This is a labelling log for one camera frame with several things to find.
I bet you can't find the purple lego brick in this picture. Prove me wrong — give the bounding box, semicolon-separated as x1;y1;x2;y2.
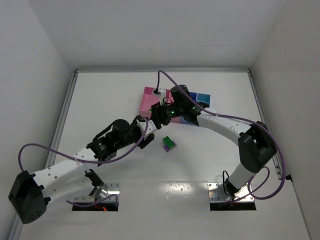
163;144;177;152

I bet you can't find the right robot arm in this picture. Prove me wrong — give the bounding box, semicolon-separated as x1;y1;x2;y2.
150;85;277;197

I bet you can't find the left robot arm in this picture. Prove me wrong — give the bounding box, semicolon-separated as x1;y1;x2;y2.
8;115;157;224

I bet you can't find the pink large container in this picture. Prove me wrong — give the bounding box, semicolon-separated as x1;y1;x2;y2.
138;86;160;118

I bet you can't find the pink small container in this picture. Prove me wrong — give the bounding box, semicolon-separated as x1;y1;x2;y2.
164;89;181;123

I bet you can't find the dark blue container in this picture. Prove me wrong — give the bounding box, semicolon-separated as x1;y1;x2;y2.
179;91;198;125

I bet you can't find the light blue container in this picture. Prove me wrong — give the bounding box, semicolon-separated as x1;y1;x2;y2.
196;93;211;109

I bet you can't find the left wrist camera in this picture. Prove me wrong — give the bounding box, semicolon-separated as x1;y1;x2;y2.
136;120;157;138

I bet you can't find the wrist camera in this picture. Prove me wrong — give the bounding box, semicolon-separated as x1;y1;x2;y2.
152;88;167;106
136;120;157;138

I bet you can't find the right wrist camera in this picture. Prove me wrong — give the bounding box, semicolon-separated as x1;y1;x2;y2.
152;88;167;106

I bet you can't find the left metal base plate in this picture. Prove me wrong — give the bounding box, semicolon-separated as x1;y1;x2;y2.
73;182;121;204

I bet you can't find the metal base plate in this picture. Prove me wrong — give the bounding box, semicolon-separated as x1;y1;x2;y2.
73;182;121;204
207;182;254;204

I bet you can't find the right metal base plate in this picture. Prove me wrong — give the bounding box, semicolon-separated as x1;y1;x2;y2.
207;182;254;204

